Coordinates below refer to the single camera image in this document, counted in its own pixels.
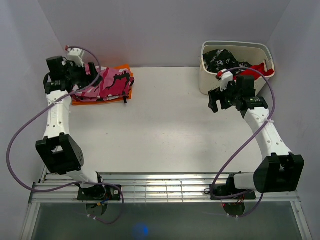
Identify folded orange trousers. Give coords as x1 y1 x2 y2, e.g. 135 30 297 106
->
71 64 133 106

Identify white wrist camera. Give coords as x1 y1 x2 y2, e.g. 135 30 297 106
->
216 69 234 92
65 45 85 68

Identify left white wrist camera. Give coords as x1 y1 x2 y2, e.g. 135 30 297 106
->
65 45 85 68

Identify cream plastic laundry basket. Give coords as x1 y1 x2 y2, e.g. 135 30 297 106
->
198 41 275 95

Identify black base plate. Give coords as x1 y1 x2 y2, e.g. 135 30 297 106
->
210 184 256 200
77 185 121 202

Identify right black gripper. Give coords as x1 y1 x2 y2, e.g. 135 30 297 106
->
207 79 240 113

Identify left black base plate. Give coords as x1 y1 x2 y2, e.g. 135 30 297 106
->
77 185 121 202

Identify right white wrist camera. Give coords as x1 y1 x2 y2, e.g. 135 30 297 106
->
216 69 234 92

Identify red trousers in basket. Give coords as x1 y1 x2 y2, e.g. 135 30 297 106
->
239 63 275 81

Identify pink camouflage trousers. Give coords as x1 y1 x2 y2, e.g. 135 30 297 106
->
72 63 136 104

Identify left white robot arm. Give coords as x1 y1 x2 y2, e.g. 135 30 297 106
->
35 55 106 200

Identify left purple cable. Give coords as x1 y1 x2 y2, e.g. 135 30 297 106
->
6 45 125 225

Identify black white patterned trousers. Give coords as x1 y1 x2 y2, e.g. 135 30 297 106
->
202 49 252 74

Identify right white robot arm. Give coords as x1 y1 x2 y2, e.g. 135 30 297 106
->
208 71 305 200

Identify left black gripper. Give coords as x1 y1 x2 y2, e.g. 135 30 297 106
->
65 59 103 87

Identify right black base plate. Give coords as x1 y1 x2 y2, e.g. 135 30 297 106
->
210 184 256 200

